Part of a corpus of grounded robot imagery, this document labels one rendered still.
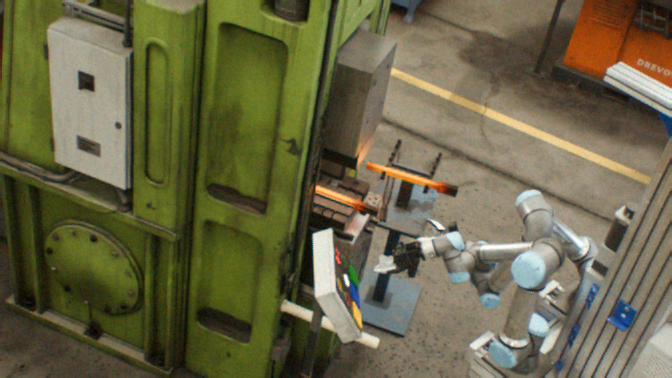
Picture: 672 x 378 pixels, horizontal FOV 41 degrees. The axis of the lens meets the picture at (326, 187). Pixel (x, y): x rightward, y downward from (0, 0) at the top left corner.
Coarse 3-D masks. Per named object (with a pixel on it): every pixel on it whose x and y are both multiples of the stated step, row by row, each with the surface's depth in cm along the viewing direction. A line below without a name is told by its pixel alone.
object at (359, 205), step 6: (318, 186) 396; (318, 192) 394; (324, 192) 393; (330, 192) 394; (336, 198) 392; (342, 198) 392; (348, 198) 392; (354, 204) 390; (360, 204) 389; (366, 204) 390; (354, 210) 391; (360, 210) 390; (366, 210) 390; (372, 210) 388; (378, 210) 388
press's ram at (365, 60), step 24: (360, 48) 344; (384, 48) 346; (336, 72) 336; (360, 72) 332; (384, 72) 350; (336, 96) 342; (360, 96) 338; (384, 96) 366; (336, 120) 348; (360, 120) 344; (336, 144) 355; (360, 144) 355
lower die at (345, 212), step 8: (320, 184) 400; (336, 192) 395; (344, 192) 398; (352, 192) 398; (320, 200) 391; (328, 200) 392; (336, 200) 391; (320, 208) 389; (328, 208) 388; (336, 208) 389; (344, 208) 389; (352, 208) 390; (320, 216) 387; (328, 216) 385; (336, 216) 386; (344, 216) 387; (352, 216) 393; (328, 224) 387; (336, 224) 385; (344, 224) 384
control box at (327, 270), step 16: (320, 240) 343; (336, 240) 347; (320, 256) 337; (320, 272) 330; (336, 272) 330; (320, 288) 324; (336, 288) 323; (320, 304) 324; (336, 304) 325; (352, 304) 338; (336, 320) 330; (352, 320) 331; (352, 336) 336
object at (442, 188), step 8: (368, 168) 420; (376, 168) 419; (384, 168) 419; (392, 176) 419; (400, 176) 417; (408, 176) 417; (416, 176) 418; (424, 184) 416; (432, 184) 415; (440, 184) 415; (448, 184) 415; (440, 192) 416; (448, 192) 415; (456, 192) 414
